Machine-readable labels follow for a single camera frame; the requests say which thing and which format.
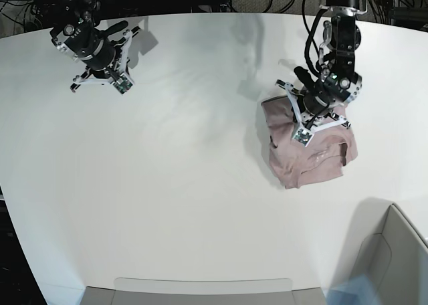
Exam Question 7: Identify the grey tray at bottom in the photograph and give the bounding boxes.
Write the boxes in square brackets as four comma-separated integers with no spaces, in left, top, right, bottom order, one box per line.
[80,278,326,304]

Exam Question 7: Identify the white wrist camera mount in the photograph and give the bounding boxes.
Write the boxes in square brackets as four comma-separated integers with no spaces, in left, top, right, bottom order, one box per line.
[276,80,351,147]
[70,26,140,94]

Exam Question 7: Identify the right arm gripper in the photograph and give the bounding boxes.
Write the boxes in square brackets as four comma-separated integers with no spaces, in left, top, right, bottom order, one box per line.
[82,39,125,79]

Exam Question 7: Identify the mauve T-shirt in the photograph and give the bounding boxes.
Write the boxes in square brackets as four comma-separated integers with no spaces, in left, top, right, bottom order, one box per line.
[261,96,358,189]

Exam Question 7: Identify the grey bin at right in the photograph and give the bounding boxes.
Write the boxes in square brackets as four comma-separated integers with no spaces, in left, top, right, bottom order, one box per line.
[349,204,427,304]

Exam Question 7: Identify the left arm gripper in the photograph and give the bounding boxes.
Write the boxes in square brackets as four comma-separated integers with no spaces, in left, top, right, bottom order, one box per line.
[299,89,338,120]

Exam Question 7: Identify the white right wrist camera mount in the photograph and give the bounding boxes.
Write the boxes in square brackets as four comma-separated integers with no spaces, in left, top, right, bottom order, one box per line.
[70,26,140,94]

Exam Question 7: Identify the blue translucent object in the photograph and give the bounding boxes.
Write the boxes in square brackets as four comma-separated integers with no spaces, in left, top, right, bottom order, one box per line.
[326,274,382,305]

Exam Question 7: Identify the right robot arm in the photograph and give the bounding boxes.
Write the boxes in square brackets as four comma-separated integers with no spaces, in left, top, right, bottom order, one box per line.
[49,0,139,94]

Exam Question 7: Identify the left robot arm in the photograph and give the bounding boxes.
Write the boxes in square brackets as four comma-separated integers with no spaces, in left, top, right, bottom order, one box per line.
[294,0,367,123]

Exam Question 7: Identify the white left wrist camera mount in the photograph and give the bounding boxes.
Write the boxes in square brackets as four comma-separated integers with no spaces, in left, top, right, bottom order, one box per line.
[276,80,351,147]

